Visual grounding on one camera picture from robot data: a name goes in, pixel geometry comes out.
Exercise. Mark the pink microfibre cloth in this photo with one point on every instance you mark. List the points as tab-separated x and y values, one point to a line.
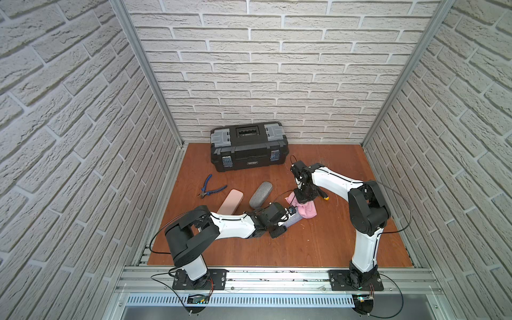
305	210

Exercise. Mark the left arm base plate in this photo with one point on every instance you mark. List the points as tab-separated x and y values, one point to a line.
214	279

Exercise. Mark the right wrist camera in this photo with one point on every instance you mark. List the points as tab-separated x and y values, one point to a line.
301	172

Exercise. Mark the black yellow screwdriver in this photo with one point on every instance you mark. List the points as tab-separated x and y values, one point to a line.
323	195

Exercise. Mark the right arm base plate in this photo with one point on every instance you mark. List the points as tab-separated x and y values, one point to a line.
354	280

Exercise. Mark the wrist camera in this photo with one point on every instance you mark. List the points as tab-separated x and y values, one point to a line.
301	172
290	210

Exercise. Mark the pink eyeglass case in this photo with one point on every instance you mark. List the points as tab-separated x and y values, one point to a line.
231	203

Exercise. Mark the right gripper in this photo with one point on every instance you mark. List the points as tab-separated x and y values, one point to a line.
302	198

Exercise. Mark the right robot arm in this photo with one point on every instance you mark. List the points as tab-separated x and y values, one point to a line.
368	212

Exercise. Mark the black plastic toolbox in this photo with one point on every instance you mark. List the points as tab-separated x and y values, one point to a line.
237	147

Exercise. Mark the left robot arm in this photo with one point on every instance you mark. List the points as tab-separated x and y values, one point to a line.
196	230

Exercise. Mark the aluminium mounting rail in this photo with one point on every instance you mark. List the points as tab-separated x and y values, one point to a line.
155	279

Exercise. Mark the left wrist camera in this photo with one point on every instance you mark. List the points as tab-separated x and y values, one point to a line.
290	210

